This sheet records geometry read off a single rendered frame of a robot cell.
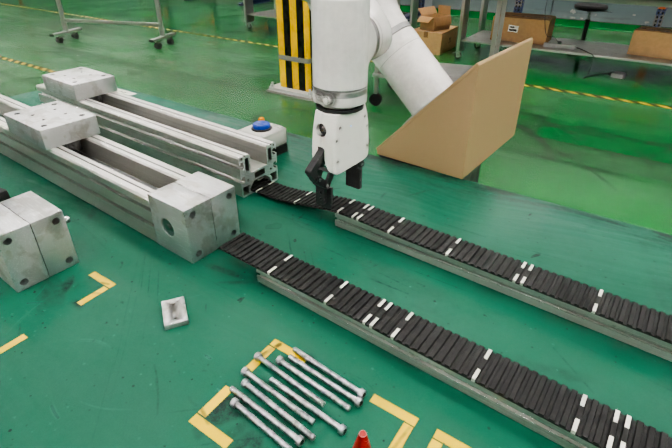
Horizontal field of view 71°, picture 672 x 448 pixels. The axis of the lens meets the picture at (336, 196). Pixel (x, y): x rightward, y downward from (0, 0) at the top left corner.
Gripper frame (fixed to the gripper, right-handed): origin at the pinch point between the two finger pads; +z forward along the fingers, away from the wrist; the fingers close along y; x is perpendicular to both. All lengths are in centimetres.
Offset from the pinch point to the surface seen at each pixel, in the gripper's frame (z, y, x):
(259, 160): 1.3, 2.2, 21.7
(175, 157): 2.9, -5.1, 39.6
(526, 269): 2.8, 1.2, -32.1
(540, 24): 42, 466, 92
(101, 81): -6, 2, 77
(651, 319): 2.6, 0.1, -47.5
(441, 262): 4.9, -1.9, -20.7
